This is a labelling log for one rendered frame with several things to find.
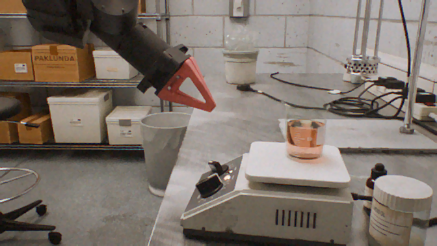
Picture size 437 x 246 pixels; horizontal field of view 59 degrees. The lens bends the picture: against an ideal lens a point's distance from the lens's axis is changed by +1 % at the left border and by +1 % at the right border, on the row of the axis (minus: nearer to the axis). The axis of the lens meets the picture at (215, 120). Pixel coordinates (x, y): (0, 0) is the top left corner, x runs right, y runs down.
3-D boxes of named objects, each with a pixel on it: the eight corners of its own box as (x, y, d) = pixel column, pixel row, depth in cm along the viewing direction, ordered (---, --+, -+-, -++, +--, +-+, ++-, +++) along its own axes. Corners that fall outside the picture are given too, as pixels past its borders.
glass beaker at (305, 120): (327, 154, 51) (332, 95, 49) (322, 169, 46) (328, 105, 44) (282, 148, 53) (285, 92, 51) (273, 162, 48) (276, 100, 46)
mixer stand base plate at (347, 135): (289, 151, 76) (289, 146, 75) (276, 122, 95) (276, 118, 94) (444, 153, 75) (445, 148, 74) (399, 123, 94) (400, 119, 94)
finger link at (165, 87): (232, 84, 58) (186, 44, 58) (226, 95, 52) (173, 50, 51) (205, 116, 61) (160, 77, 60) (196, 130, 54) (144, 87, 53)
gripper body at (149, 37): (192, 50, 58) (155, 18, 58) (174, 60, 49) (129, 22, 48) (167, 81, 60) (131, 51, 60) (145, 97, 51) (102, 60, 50)
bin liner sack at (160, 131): (137, 199, 211) (132, 127, 199) (149, 174, 242) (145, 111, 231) (198, 200, 210) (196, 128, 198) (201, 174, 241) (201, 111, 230)
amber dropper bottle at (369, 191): (372, 202, 56) (378, 157, 54) (391, 211, 53) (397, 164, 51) (357, 206, 55) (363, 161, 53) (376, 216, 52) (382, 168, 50)
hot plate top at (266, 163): (243, 181, 44) (243, 174, 44) (251, 146, 55) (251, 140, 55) (352, 190, 42) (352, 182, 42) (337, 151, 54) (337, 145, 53)
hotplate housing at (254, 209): (179, 237, 47) (177, 178, 45) (201, 189, 59) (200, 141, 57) (369, 257, 44) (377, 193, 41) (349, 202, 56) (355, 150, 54)
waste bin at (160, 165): (138, 200, 211) (133, 127, 199) (149, 175, 243) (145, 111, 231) (196, 201, 210) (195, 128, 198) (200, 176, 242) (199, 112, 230)
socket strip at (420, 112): (419, 121, 96) (421, 104, 94) (363, 89, 134) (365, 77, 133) (441, 121, 96) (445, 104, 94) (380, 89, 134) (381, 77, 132)
